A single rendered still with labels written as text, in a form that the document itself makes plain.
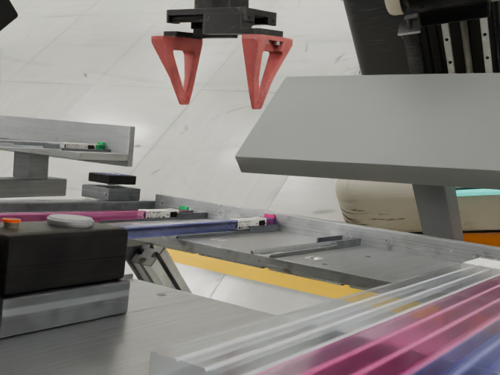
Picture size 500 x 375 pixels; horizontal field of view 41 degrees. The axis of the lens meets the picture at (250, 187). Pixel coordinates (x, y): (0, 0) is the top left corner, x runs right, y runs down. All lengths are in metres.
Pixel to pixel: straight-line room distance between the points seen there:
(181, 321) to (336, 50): 2.25
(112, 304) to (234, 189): 1.74
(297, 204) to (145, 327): 1.62
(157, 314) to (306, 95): 0.92
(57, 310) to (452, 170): 0.78
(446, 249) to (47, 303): 0.50
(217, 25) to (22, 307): 0.43
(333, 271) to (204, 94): 2.06
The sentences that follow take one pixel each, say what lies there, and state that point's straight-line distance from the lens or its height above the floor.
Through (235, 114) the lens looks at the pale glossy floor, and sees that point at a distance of 2.42.
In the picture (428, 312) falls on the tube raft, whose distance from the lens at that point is 0.40.
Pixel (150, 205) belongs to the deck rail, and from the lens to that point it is 0.94.
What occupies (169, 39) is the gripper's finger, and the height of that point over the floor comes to 0.98.
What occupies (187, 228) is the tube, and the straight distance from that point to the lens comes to 0.68.
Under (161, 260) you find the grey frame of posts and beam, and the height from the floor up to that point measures 0.62.
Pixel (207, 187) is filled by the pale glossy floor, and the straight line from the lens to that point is 2.14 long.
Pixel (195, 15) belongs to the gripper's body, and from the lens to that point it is 0.71.
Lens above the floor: 1.28
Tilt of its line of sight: 38 degrees down
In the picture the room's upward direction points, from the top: 23 degrees counter-clockwise
